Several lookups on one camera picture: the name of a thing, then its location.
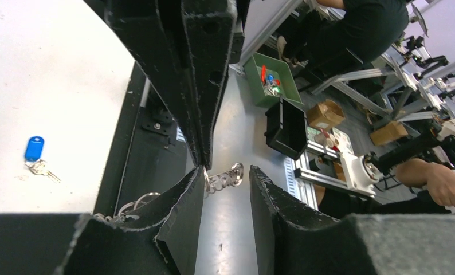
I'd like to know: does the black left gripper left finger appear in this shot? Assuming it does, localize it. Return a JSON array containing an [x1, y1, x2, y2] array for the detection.
[[0, 166, 205, 274]]

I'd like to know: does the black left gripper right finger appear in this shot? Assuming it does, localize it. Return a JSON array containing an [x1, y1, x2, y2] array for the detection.
[[249, 166, 455, 274]]

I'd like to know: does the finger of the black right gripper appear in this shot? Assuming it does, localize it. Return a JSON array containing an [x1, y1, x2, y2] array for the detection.
[[105, 1, 203, 166], [182, 1, 237, 169]]

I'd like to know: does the silver key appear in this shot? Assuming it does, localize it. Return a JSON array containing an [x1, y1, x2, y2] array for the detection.
[[25, 159, 62, 183]]

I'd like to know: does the round metal key ring plate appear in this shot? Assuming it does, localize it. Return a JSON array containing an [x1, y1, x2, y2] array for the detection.
[[92, 162, 245, 223]]

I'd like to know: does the blue key tag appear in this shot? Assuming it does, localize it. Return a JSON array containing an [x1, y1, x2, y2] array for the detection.
[[24, 136, 44, 162]]

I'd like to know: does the operator forearm and hand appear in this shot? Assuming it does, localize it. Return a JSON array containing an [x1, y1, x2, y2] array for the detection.
[[394, 158, 455, 207]]

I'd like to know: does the green parts bin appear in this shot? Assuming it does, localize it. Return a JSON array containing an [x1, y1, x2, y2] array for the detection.
[[244, 53, 304, 108]]

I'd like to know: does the black plastic bin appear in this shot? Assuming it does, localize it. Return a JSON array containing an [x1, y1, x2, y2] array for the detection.
[[264, 97, 308, 160]]

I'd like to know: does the person in black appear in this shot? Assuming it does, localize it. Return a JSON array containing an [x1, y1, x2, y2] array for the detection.
[[277, 0, 409, 67]]

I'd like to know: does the brown cardboard box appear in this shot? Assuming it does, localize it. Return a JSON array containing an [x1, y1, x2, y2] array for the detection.
[[306, 100, 346, 131], [370, 121, 408, 146]]

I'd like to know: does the aluminium frame post right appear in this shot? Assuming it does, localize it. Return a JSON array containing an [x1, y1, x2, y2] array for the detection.
[[229, 0, 301, 74]]

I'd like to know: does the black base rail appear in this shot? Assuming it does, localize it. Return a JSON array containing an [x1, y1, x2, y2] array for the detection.
[[93, 63, 188, 216]]

